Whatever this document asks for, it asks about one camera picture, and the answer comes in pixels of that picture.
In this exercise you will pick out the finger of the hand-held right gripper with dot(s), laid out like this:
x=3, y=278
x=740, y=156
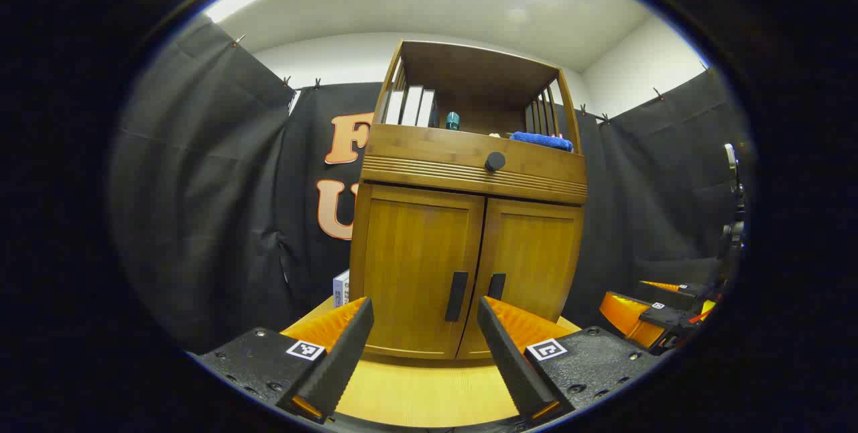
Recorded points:
x=627, y=316
x=680, y=289

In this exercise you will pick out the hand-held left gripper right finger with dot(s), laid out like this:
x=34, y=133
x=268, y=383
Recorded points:
x=509, y=366

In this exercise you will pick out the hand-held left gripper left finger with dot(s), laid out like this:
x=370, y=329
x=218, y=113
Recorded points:
x=342, y=359

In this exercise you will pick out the wooden double-door shoe cabinet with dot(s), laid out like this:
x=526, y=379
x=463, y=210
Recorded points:
x=469, y=68

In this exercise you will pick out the pale grey-blue book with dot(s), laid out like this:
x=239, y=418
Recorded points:
x=341, y=289

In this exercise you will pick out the blue folded towel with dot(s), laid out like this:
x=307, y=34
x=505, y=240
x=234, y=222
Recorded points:
x=543, y=141

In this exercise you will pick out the black round drawer knob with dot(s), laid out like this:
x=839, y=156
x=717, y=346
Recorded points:
x=495, y=161

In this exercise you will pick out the wooden ribbed drawer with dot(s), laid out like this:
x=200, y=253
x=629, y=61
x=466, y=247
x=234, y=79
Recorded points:
x=415, y=148

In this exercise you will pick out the black backdrop cloth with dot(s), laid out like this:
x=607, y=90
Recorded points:
x=201, y=185

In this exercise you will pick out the teal cup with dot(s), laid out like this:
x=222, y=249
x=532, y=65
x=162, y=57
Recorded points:
x=453, y=120

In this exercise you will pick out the white upright book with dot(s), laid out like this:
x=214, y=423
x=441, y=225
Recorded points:
x=394, y=108
x=426, y=108
x=411, y=106

